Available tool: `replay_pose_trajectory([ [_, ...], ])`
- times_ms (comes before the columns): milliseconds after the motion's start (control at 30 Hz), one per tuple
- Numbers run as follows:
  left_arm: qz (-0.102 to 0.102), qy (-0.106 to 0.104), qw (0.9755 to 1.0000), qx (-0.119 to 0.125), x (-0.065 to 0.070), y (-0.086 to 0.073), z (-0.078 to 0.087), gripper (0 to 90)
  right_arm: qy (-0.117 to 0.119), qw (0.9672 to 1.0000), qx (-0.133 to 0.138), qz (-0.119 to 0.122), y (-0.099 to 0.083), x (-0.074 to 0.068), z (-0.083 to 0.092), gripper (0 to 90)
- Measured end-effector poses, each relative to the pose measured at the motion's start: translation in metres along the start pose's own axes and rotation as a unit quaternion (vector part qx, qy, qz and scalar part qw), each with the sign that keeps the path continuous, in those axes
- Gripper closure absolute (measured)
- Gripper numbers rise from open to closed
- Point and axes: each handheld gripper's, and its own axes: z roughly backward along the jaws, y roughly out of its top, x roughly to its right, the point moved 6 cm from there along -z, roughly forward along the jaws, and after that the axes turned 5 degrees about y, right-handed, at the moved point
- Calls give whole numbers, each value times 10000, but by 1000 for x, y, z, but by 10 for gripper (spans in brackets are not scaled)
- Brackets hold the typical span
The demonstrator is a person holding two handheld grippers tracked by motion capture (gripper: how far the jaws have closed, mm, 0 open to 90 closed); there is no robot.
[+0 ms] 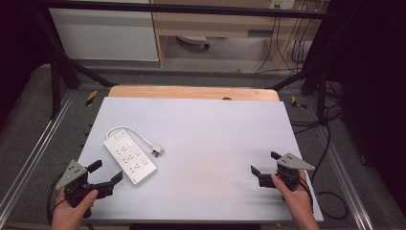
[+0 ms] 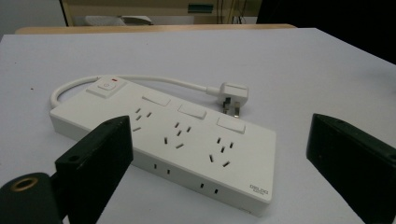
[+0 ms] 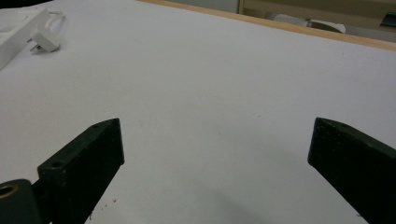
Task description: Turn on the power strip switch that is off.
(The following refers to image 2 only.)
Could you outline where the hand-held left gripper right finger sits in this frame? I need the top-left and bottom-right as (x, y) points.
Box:
(305, 113), (396, 224)

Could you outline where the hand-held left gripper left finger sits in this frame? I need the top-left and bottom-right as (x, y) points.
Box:
(54, 115), (134, 224)

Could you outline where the white power cable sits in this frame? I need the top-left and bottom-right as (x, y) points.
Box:
(49, 74), (222, 110)

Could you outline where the white power strip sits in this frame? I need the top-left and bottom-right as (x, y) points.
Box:
(49, 76), (277, 217)

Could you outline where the white three-pin plug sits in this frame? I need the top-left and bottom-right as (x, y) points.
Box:
(206, 81), (249, 119)

